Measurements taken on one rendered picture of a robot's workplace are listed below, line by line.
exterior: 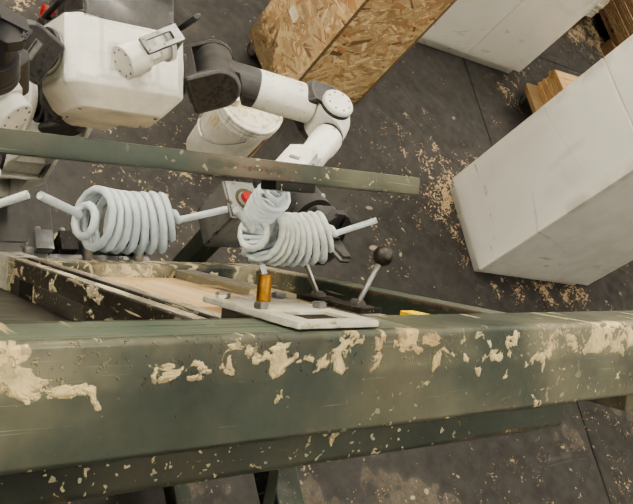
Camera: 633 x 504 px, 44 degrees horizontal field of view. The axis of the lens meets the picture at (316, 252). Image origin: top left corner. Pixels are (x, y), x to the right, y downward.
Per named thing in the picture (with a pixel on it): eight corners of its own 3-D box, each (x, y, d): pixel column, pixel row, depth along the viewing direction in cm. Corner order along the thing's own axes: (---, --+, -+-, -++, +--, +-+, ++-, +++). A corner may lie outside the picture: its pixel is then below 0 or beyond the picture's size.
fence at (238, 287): (192, 285, 200) (193, 269, 200) (471, 360, 123) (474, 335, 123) (174, 285, 197) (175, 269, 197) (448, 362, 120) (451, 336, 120)
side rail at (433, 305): (273, 308, 215) (276, 268, 214) (646, 408, 126) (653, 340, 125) (254, 308, 211) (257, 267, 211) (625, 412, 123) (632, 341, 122)
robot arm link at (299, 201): (364, 216, 156) (336, 182, 164) (325, 213, 150) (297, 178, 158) (338, 266, 162) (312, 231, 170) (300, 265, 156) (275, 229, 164)
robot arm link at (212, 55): (242, 88, 188) (187, 72, 182) (256, 55, 183) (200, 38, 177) (249, 114, 179) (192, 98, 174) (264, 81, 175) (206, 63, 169)
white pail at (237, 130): (240, 132, 363) (293, 68, 329) (249, 187, 349) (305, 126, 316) (176, 118, 345) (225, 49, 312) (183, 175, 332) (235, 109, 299)
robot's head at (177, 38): (123, 51, 155) (135, 31, 149) (159, 37, 160) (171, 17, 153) (141, 78, 155) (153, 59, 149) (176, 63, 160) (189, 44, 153)
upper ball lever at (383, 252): (354, 313, 145) (387, 251, 148) (367, 316, 142) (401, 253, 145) (341, 303, 143) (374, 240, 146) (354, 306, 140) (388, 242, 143)
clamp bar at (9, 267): (28, 283, 176) (35, 176, 174) (371, 424, 80) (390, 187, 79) (-19, 283, 170) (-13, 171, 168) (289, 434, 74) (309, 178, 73)
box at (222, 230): (230, 214, 235) (259, 182, 223) (239, 249, 231) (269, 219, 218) (194, 211, 228) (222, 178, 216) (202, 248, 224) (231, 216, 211)
